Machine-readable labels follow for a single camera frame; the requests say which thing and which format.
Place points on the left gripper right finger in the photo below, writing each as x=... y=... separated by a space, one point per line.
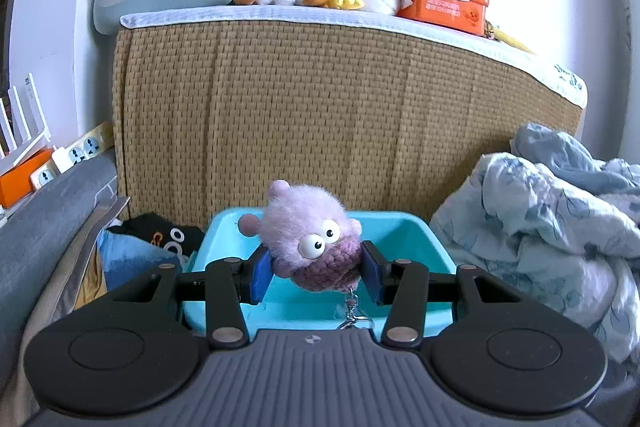
x=402 y=285

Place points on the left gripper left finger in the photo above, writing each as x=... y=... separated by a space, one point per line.
x=229 y=282

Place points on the purple fluffy plush keychain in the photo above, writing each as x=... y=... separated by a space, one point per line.
x=311 y=242

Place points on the pile of dark clothes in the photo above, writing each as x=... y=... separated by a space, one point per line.
x=126 y=249

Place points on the blue floral duvet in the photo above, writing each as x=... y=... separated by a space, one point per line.
x=559 y=225

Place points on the woven rattan headboard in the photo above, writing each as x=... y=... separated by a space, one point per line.
x=210 y=105

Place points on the white power strip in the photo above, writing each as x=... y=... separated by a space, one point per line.
x=92 y=144

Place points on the white wifi router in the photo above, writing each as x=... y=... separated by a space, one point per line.
x=24 y=129

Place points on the yellow item on headboard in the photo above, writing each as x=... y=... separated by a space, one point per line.
x=495 y=33

